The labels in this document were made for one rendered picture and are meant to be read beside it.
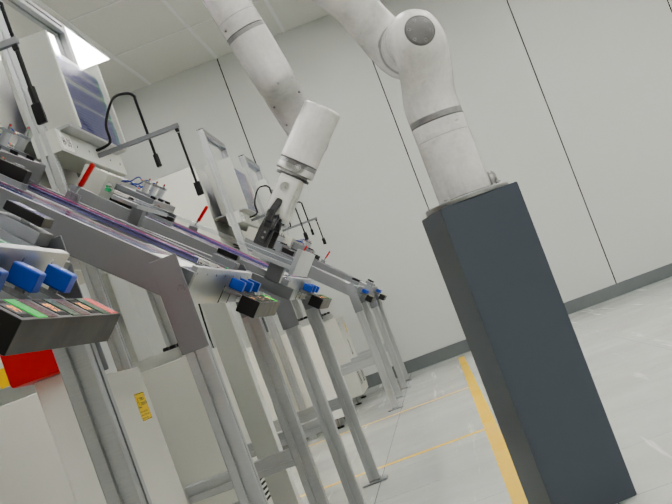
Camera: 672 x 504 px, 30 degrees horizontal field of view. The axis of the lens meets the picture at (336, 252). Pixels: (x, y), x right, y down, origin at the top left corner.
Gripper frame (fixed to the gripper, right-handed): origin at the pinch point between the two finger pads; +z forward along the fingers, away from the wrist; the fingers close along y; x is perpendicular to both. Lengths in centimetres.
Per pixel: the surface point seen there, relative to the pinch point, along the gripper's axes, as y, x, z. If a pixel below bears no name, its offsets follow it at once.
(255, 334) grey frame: 22.0, -3.5, 20.8
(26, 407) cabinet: -49, 20, 43
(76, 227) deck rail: -49, 25, 10
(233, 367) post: 46, 1, 33
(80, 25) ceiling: 538, 244, -74
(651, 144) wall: 760, -152, -184
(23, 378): -93, 11, 30
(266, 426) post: 46, -12, 43
